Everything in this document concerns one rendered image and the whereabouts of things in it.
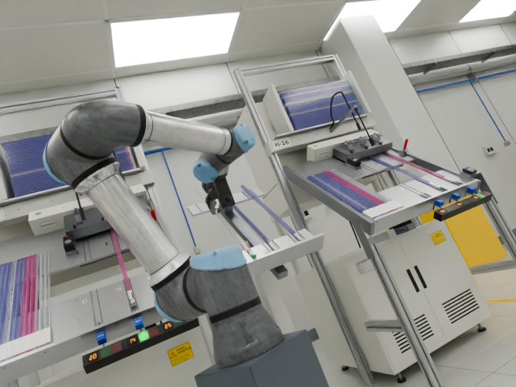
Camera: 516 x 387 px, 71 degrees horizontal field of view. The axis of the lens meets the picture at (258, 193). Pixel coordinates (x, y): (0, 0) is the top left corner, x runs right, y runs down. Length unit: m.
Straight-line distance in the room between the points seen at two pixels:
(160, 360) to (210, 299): 0.83
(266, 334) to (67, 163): 0.55
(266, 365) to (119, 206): 0.46
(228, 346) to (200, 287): 0.13
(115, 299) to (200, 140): 0.67
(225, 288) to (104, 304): 0.66
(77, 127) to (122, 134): 0.08
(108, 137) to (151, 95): 3.09
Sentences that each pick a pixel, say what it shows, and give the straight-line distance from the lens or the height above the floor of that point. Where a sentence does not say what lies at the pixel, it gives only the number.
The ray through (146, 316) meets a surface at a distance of 1.27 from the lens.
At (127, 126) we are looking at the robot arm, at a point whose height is 1.07.
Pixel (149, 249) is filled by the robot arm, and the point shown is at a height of 0.83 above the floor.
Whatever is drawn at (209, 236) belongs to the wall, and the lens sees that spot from 3.34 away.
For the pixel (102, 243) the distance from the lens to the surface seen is 1.63.
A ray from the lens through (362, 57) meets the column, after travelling 4.32.
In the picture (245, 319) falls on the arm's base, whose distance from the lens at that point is 0.76.
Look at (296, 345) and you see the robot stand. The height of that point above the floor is 0.53.
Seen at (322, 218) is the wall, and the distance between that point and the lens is 3.76.
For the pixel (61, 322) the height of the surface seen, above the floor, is 0.79.
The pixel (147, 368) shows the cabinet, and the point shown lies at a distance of 1.58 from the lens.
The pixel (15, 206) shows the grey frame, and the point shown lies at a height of 1.36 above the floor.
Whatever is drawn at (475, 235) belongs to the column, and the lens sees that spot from 4.11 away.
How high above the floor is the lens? 0.68
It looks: 13 degrees up
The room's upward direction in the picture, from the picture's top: 22 degrees counter-clockwise
